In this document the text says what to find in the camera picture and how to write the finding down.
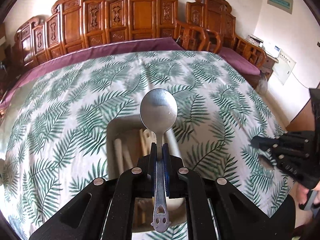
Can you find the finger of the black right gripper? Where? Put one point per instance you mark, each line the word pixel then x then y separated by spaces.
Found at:
pixel 270 142
pixel 272 164

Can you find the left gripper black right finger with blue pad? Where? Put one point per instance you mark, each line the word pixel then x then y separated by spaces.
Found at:
pixel 218 210

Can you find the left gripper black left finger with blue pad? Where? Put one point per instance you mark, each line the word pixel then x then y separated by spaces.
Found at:
pixel 103 209

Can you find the large steel spoon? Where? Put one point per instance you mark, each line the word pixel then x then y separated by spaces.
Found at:
pixel 158 112

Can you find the white plastic fork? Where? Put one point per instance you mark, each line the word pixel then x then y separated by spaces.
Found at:
pixel 147 137

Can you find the person's right hand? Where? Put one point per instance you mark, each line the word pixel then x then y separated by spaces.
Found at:
pixel 301 194

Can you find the grey utensil tray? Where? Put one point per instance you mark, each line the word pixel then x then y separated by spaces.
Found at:
pixel 127 129

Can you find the wooden side table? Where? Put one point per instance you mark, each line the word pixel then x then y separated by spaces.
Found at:
pixel 267 67

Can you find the palm leaf print tablecloth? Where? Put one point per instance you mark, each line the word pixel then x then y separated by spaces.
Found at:
pixel 57 141

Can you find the white box on table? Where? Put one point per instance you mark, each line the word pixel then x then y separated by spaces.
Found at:
pixel 272 50

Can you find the carved wooden bench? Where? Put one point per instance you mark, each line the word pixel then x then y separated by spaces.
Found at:
pixel 77 24

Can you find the white wall panel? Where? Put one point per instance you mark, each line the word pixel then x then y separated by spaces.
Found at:
pixel 283 68

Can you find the green wall sign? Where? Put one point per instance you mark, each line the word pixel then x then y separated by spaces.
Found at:
pixel 285 5

